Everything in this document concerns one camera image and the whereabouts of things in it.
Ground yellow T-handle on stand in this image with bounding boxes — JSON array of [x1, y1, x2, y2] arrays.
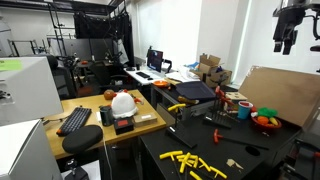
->
[[167, 103, 186, 112]]

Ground black angled wrench stand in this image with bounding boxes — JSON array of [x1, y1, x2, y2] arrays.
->
[[166, 113, 197, 149]]

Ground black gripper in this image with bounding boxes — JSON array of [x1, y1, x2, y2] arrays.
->
[[273, 0, 320, 55]]

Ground black mug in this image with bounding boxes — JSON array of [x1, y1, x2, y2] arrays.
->
[[99, 106, 113, 126]]

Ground computer monitor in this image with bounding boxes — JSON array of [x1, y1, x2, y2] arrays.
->
[[147, 50, 163, 72]]

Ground wooden desk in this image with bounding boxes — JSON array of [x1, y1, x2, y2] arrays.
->
[[44, 90, 166, 159]]

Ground black round cushion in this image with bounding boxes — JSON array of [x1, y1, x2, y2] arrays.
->
[[62, 125, 103, 154]]

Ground cardboard box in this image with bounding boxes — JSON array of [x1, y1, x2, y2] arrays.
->
[[195, 53, 232, 87]]

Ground white computer case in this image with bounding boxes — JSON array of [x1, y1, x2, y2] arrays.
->
[[0, 57, 63, 125]]

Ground black wrench rack stand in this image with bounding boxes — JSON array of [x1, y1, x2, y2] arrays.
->
[[202, 100, 231, 129]]

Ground tan small box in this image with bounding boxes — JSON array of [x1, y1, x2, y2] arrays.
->
[[133, 113, 157, 127]]

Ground blue cup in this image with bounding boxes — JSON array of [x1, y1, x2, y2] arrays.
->
[[238, 101, 253, 119]]

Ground yellow T-handle wrench pile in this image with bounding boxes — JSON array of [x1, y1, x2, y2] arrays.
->
[[159, 150, 228, 180]]

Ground red handle wrenches in rack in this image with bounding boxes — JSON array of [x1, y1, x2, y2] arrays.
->
[[215, 86, 233, 105]]

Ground orange plate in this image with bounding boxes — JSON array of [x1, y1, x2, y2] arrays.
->
[[153, 80, 170, 88]]

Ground brown cardboard sheet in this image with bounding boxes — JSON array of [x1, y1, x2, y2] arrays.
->
[[239, 66, 320, 127]]

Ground black keyboard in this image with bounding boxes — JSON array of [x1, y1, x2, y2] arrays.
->
[[56, 107, 92, 137]]

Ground black red small box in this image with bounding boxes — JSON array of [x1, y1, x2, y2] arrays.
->
[[114, 118, 134, 135]]

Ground red T-handle wrench on table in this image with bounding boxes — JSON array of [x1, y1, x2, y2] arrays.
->
[[213, 129, 269, 150]]

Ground white helmet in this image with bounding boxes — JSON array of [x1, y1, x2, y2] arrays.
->
[[111, 92, 138, 118]]

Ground red bowl of toys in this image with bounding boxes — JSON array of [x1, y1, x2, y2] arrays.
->
[[250, 107, 282, 129]]

